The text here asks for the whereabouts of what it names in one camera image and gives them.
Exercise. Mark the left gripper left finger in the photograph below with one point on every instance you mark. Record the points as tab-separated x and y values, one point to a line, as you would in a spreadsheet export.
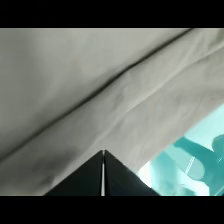
85	180

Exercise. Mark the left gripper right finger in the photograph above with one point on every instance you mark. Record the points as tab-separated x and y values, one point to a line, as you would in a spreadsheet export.
125	181

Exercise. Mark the mauve-brown garment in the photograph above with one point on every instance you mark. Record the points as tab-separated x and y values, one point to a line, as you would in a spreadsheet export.
100	83

